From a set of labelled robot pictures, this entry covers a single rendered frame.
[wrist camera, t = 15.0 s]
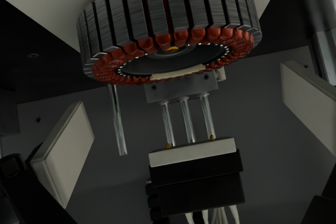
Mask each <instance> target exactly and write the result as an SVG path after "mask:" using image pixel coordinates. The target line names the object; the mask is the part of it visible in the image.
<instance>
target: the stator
mask: <svg viewBox="0 0 336 224"><path fill-rule="evenodd" d="M76 29H77V36H78V42H79V49H80V55H81V62H82V68H83V72H84V74H85V75H86V76H88V77H89V78H91V79H94V80H97V81H99V82H102V83H104V84H110V85H118V86H123V85H127V86H132V85H137V86H140V85H142V84H146V85H150V84H152V83H153V82H155V83H157V84H159V83H161V82H163V80H165V81H167V82H171V81H172V80H173V78H174V77H175V78H176V79H177V80H181V79H182V78H183V77H184V75H185V76H186V77H188V78H191V77H192V76H194V74H196V75H202V74H203V73H204V72H211V71H213V70H214V69H220V68H222V67H223V66H228V65H230V64H231V63H234V62H237V61H238V60H239V59H242V58H244V57H245V56H246V55H247V54H249V53H250V51H251V50H253V48H255V47H256V46H257V45H258V43H260V41H261V40H262V31H261V27H260V23H259V19H258V15H257V10H256V6H255V2H254V0H95V2H90V3H89V4H88V5H87V6H86V7H85V10H82V11H81V13H80V14H79V17H78V18H77V21H76ZM175 46H176V47H177V48H179V49H178V50H177V51H176V52H172V53H165V52H164V51H163V50H168V49H169V48H170V47H175Z"/></svg>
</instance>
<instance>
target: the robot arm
mask: <svg viewBox="0 0 336 224"><path fill-rule="evenodd" d="M280 75H281V90H282V102H283V103H284V104H285V105H286V106H287V107H288V108H289V109H290V110H291V111H292V112H293V113H294V114H295V115H296V116H297V117H298V118H299V119H300V120H301V121H302V123H303V124H304V125H305V126H306V127H307V128H308V129H309V130H310V131H311V132H312V133H313V134H314V135H315V136H316V137H317V138H318V139H319V140H320V141H321V142H322V143H323V144H324V145H325V146H326V147H327V148H328V149H329V151H330V152H331V153H332V154H333V155H334V156H335V157H336V85H334V86H333V85H332V84H330V83H328V82H327V81H325V80H324V79H322V78H321V77H319V76H317V75H316V74H314V73H313V72H311V71H310V70H308V69H306V68H305V67H303V66H302V65H300V64H299V63H297V62H295V61H294V60H292V59H291V58H287V59H282V60H281V62H280ZM94 139H95V137H94V134H93V131H92V128H91V125H90V122H89V119H88V116H87V113H86V110H85V107H84V104H83V101H81V100H76V101H72V103H71V104H70V105H69V107H68V108H67V110H66V111H65V113H64V114H63V115H62V117H61V118H60V120H59V121H58V122H57V124H56V125H55V127H54V128H53V129H52V131H51V132H50V134H49V135H48V137H47V138H46V139H45V141H44V142H42V143H40V144H39V145H38V146H36V147H35V148H34V149H33V151H32V152H31V153H30V155H29V156H28V157H27V159H26V160H25V161H24V159H23V157H22V155H21V154H19V153H13V154H9V155H7V156H4V157H2V158H1V159H0V224H17V223H19V224H78V223H77V222H76V221H75V220H74V219H73V218H72V217H71V216H70V215H69V214H68V212H67V211H66V210H65V208H66V207H67V204H68V202H69V199H70V197H71V194H72V192H73V190H74V187H75V185H76V182H77V180H78V177H79V175H80V173H81V170H82V168H83V165H84V163H85V160H86V158H87V156H88V153H89V151H90V148H91V146H92V143H93V141H94ZM301 224H336V163H335V165H334V167H333V169H332V172H331V174H330V176H329V178H328V180H327V183H326V185H325V187H324V189H323V192H322V194H321V195H317V194H316V195H314V197H313V199H312V201H311V203H310V205H309V207H308V209H307V211H306V213H305V216H304V218H303V220H302V222H301Z"/></svg>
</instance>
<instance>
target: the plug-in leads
mask: <svg viewBox="0 0 336 224"><path fill-rule="evenodd" d="M229 207H230V210H231V212H232V214H233V217H234V218H235V224H240V222H239V214H238V210H237V207H236V205H230V206H229ZM185 216H186V218H187V221H188V223H189V224H195V223H194V220H193V212H190V213H185ZM202 217H203V220H204V224H209V222H208V209H207V210H202ZM222 223H223V224H228V220H227V217H226V214H225V210H224V207H219V208H214V209H213V215H212V220H211V224H222Z"/></svg>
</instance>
